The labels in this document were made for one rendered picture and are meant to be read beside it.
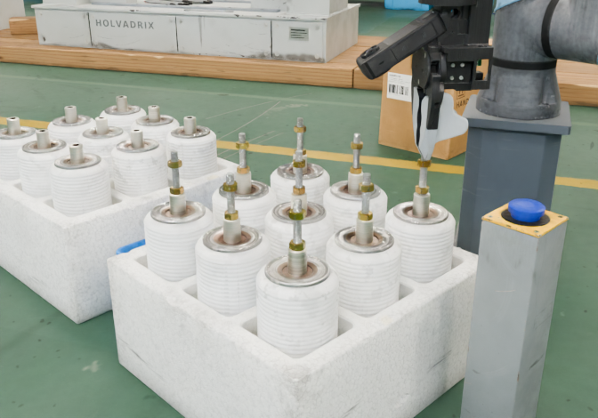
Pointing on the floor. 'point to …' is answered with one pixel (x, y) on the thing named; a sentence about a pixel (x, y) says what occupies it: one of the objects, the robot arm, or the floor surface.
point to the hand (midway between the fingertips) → (420, 148)
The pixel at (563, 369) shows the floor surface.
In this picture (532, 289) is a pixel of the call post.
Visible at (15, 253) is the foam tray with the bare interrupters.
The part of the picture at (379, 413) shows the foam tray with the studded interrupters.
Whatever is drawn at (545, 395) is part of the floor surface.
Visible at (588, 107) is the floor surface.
